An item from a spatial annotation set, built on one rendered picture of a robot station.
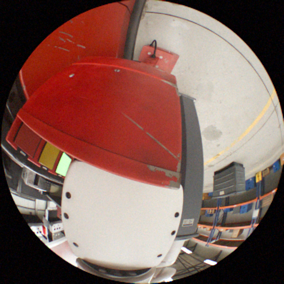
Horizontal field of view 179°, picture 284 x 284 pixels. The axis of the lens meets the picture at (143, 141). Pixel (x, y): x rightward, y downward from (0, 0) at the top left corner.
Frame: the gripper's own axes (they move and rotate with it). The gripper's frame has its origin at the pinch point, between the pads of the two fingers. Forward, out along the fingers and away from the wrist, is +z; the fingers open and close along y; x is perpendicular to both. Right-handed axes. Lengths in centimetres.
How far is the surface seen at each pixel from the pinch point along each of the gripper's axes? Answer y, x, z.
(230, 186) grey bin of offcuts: 211, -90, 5
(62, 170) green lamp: -13.0, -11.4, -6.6
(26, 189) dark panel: -84, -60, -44
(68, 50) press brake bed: -21.7, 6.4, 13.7
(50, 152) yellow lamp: -12.9, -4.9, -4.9
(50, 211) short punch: -34, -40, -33
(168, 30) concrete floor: 1, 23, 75
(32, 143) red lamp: -13.0, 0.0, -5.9
